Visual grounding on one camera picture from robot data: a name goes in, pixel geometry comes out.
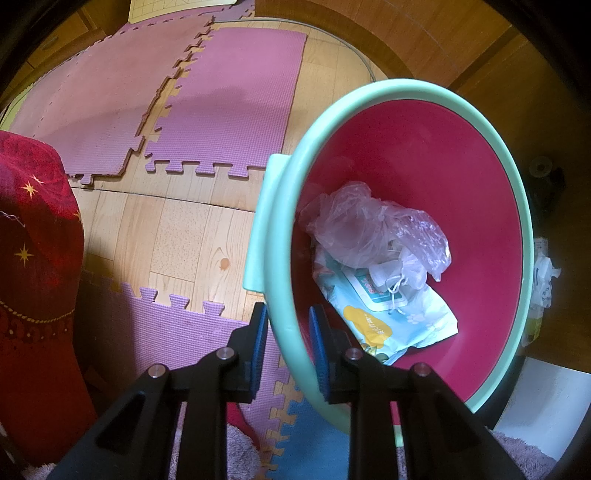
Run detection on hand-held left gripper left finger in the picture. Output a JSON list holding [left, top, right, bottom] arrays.
[[46, 302, 269, 480]]

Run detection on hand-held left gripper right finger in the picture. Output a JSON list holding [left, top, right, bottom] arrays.
[[308, 305, 527, 480]]

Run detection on light blue wet wipes pack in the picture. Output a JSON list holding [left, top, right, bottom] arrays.
[[313, 249, 459, 366]]

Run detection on white face mask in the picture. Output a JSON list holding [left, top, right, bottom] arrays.
[[369, 258, 430, 319]]

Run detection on clear plastic bag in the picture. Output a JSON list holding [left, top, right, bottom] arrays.
[[298, 181, 452, 282]]

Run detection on green red plastic basin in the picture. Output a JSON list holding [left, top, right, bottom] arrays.
[[242, 79, 535, 448]]

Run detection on rounded wooden shelf unit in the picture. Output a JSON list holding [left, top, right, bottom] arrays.
[[254, 0, 555, 97]]

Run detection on purple foam puzzle mat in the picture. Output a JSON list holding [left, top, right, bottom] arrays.
[[203, 0, 256, 24], [144, 28, 308, 178], [83, 272, 301, 462]]

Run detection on blue foam puzzle mat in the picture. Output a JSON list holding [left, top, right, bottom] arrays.
[[268, 397, 352, 480]]

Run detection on white panel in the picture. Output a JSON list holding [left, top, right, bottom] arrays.
[[494, 357, 578, 455]]

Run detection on white crumpled packaging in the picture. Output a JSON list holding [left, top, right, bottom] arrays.
[[524, 237, 563, 344]]

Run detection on red patterned cloth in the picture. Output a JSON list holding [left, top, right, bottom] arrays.
[[0, 130, 98, 472]]

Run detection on pink foam puzzle mat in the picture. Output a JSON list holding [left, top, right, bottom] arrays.
[[9, 21, 218, 185]]

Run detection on black caster wheel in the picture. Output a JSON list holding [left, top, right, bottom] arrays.
[[526, 157, 566, 208]]

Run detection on yellow grid board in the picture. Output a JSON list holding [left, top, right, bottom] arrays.
[[128, 0, 241, 24]]

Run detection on wooden dresser desk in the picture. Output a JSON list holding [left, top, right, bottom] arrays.
[[0, 9, 130, 93]]

